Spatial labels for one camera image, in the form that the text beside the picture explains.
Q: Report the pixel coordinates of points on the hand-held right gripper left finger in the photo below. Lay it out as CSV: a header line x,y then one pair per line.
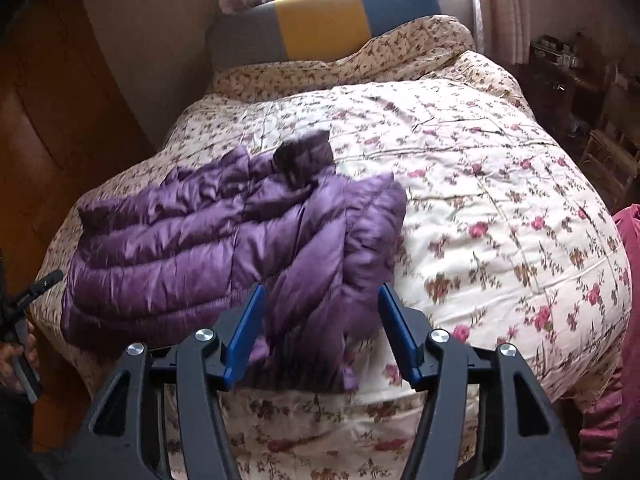
x,y
245,340

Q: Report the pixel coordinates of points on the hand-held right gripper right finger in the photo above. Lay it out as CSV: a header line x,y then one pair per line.
x,y
400,340

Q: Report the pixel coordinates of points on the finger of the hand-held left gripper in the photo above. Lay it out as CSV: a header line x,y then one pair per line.
x,y
45,282

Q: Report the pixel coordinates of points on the purple puffer jacket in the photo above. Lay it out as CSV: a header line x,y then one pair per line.
x,y
200,250

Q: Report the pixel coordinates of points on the person's left hand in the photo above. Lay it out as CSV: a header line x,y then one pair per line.
x,y
31,347

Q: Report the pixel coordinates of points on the large-flowered cream quilt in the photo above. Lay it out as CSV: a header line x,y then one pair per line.
x,y
475,185

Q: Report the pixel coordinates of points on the wooden wardrobe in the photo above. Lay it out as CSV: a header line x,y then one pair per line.
x,y
50,110

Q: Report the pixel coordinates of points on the pink ruffled cloth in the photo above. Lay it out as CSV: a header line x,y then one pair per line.
x,y
627,240

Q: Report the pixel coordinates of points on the wooden chair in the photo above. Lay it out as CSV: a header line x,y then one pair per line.
x,y
612,150

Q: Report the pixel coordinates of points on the small-flowered bed cover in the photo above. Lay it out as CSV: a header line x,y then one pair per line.
x,y
400,45

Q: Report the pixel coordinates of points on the cluttered dark side table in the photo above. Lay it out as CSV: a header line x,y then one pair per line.
x,y
565,75

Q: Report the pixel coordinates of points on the grey yellow teal headboard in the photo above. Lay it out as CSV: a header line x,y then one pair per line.
x,y
310,25

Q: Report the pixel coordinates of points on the long pink patterned curtain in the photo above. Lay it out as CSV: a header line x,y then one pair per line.
x,y
500,10

